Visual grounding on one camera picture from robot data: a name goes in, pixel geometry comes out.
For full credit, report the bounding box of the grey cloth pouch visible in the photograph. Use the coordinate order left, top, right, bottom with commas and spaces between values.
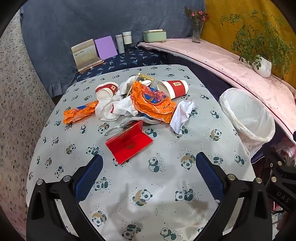
119, 76, 137, 95

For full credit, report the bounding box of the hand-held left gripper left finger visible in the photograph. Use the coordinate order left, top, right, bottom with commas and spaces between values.
26, 154, 104, 241

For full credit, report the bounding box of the panda print tablecloth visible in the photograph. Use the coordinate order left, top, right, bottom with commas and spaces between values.
25, 65, 255, 241

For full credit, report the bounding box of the white bin with plastic liner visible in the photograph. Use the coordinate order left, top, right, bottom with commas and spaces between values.
218, 88, 276, 158

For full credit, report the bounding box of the glass vase with pink flowers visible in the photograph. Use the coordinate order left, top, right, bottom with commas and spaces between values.
184, 6, 210, 44

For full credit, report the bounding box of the cream and gold box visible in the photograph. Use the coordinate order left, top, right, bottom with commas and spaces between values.
71, 39, 103, 73

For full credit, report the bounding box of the small orange wrapper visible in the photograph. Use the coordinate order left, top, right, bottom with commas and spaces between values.
63, 101, 99, 124

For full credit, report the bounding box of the navy leaf print cloth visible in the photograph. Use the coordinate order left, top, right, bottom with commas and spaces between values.
75, 46, 167, 81

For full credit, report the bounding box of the gold framed box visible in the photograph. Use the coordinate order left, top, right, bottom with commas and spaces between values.
134, 72, 155, 87

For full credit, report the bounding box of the large orange wrapper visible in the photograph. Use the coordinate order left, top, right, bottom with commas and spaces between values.
131, 82, 177, 123

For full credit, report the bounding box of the short white jar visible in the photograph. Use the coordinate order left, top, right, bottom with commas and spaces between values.
122, 31, 133, 45

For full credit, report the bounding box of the white paper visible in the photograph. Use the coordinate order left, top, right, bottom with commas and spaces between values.
170, 100, 197, 136

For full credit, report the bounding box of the blue-grey cloth backdrop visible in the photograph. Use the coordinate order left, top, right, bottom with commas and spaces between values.
20, 0, 206, 98

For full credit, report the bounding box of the clear plastic wrapper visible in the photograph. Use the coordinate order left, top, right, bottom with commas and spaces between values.
105, 123, 130, 135

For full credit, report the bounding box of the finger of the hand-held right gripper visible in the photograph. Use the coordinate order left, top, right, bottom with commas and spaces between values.
262, 145, 289, 183

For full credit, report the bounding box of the tall white bottle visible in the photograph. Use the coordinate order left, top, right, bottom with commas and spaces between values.
116, 34, 125, 54

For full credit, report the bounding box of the dark purple cloth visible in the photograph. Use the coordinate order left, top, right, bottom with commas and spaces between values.
162, 52, 234, 100

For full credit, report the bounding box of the open red box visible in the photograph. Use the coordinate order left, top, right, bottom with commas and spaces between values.
105, 120, 154, 165

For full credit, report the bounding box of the white towel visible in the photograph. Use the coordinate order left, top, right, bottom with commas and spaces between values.
95, 93, 139, 121

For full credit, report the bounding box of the pink cloth with red trim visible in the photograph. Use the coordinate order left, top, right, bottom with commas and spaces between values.
137, 38, 296, 142

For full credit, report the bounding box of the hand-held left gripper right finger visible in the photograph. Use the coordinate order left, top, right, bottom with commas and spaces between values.
195, 152, 274, 241

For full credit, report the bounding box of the purple box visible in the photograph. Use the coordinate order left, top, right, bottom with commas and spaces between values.
94, 36, 118, 59

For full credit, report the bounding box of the green plant in white pot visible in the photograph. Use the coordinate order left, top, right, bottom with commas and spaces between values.
220, 9, 289, 80

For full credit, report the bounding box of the pale green box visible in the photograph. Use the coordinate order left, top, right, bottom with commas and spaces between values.
143, 29, 167, 43

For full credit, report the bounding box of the red and white paper cup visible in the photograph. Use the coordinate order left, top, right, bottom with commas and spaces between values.
95, 82, 119, 102
157, 80, 189, 100

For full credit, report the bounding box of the mustard yellow cloth backdrop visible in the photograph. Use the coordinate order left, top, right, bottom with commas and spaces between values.
201, 0, 296, 86

